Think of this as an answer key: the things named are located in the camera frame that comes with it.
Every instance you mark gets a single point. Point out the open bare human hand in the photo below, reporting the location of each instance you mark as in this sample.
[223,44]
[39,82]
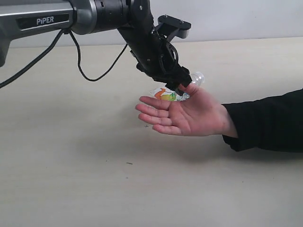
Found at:
[198,116]

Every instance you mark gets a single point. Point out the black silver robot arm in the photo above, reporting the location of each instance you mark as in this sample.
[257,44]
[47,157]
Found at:
[23,18]

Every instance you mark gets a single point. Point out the black sleeved forearm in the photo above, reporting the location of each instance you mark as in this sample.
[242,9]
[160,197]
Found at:
[273,123]

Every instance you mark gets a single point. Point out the crushed fruit label bottle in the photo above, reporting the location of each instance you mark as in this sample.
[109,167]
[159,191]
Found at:
[163,93]

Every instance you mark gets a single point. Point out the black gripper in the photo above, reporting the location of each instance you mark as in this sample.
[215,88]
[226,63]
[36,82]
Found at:
[156,57]

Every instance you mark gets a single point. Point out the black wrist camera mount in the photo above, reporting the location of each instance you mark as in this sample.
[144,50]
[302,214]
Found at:
[171,27]

